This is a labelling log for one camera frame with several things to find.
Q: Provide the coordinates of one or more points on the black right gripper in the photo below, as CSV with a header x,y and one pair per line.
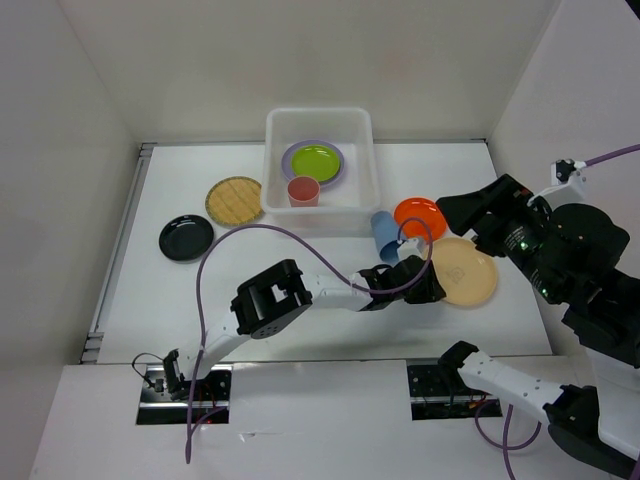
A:
x,y
501,199

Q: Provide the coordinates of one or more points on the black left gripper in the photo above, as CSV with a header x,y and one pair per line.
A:
x,y
429,290

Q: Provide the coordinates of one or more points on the beige plastic plate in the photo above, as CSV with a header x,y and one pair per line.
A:
x,y
467,276

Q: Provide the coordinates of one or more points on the blue plastic cup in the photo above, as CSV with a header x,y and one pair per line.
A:
x,y
387,236

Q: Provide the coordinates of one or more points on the green plastic plate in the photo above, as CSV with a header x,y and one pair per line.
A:
x,y
318,161

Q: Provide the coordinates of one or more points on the pink plastic cup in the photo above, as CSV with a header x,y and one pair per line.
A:
x,y
303,191

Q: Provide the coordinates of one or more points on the purple plastic plate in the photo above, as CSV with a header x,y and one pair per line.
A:
x,y
286,158

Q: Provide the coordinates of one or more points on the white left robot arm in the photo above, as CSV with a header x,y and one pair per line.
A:
x,y
270,301

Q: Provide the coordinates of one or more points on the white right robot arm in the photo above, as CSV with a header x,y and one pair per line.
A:
x,y
569,252

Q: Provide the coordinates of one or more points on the translucent white plastic bin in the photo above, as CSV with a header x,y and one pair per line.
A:
x,y
345,208

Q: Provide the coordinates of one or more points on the orange plastic plate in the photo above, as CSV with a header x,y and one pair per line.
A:
x,y
415,212

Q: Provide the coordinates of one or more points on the round bamboo mat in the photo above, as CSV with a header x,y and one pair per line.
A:
x,y
234,201

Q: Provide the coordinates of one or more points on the black round plate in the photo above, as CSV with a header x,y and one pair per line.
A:
x,y
186,238

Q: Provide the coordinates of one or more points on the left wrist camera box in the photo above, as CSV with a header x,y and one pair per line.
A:
x,y
414,246

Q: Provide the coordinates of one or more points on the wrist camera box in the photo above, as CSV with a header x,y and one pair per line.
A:
x,y
567,180
414,246

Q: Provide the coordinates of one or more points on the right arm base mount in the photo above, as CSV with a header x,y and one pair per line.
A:
x,y
436,396

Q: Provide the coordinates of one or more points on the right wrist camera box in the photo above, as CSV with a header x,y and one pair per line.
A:
x,y
567,180

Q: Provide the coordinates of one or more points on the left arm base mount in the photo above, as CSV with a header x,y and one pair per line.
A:
x,y
157,407

